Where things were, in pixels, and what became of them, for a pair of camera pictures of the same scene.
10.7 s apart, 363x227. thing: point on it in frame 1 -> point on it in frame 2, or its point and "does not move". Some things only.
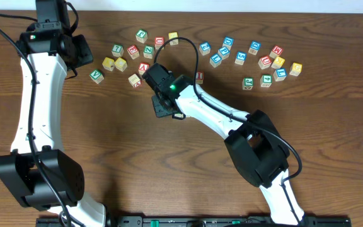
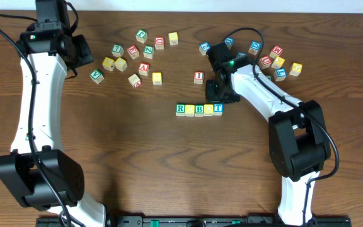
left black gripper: [82, 50] does not move
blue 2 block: [205, 48] does not move
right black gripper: [159, 110] -> [210, 97]
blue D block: [228, 42] does not move
